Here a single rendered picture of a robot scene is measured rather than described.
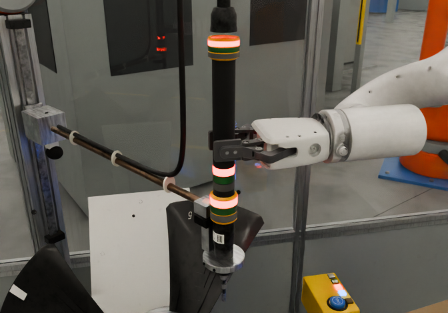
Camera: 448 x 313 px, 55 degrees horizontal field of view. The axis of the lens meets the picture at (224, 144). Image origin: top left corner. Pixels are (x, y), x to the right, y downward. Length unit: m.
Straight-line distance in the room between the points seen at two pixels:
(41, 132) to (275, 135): 0.66
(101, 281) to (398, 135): 0.76
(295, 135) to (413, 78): 0.25
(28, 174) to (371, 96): 0.90
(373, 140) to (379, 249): 1.22
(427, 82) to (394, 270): 1.30
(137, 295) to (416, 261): 1.25
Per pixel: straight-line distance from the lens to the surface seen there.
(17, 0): 1.19
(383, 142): 0.70
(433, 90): 0.78
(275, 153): 0.61
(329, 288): 1.31
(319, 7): 1.41
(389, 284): 2.02
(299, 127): 0.66
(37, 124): 1.12
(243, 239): 0.88
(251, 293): 1.78
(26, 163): 1.27
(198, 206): 0.72
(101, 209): 1.15
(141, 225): 1.14
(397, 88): 0.81
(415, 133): 0.73
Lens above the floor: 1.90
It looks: 22 degrees down
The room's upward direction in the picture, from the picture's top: straight up
